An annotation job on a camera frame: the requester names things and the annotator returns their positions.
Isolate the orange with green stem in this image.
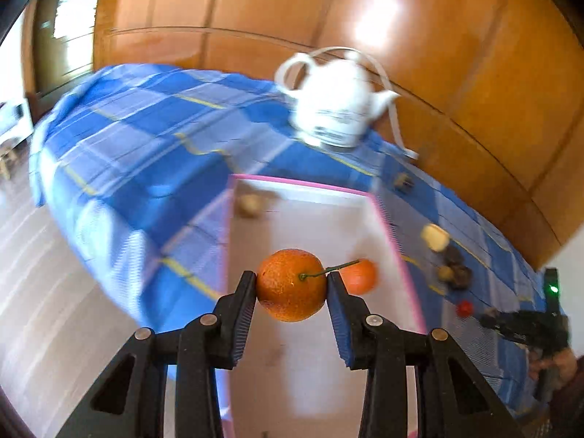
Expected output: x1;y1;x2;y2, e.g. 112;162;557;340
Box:
255;249;361;323

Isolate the white box with pink rim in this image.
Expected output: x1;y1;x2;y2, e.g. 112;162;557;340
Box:
218;173;430;438

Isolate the person's right hand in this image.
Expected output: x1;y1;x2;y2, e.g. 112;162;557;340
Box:
531;349;580;386

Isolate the small orange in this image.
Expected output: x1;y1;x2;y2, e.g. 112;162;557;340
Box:
338;259;379;296

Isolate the blue plaid tablecloth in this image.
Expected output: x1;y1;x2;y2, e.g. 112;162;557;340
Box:
28;64;571;420

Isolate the white furniture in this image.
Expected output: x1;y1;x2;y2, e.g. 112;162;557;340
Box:
0;98;34;147

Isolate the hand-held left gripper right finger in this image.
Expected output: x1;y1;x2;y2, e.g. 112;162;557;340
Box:
326;271;525;438

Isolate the white electric kettle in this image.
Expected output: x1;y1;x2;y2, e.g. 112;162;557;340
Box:
274;48;401;149

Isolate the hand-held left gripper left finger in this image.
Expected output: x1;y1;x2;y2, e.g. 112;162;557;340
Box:
57;270;257;438

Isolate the pale yellow fruit piece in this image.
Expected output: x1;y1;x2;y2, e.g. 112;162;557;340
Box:
420;223;450;253

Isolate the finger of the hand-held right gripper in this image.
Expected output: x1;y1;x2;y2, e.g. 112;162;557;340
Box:
478;308;546;343

